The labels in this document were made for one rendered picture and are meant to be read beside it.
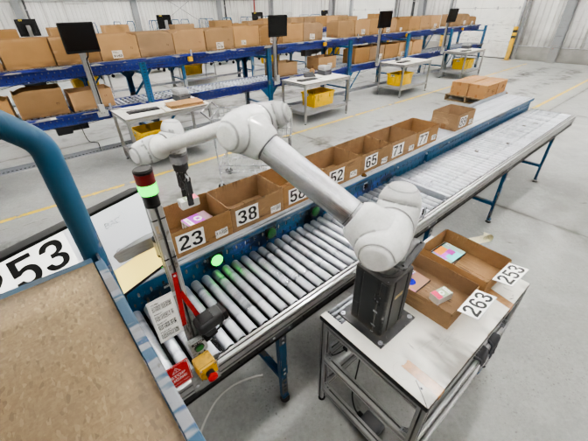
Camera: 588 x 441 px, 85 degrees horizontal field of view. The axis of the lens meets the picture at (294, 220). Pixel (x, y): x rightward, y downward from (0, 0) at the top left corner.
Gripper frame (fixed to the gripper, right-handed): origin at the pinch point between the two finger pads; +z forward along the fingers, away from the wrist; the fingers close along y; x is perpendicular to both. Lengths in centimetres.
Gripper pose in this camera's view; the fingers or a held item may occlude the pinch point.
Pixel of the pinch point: (187, 198)
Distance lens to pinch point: 181.4
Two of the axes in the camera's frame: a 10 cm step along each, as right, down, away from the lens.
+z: 0.2, 8.3, 5.5
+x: -7.6, 3.7, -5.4
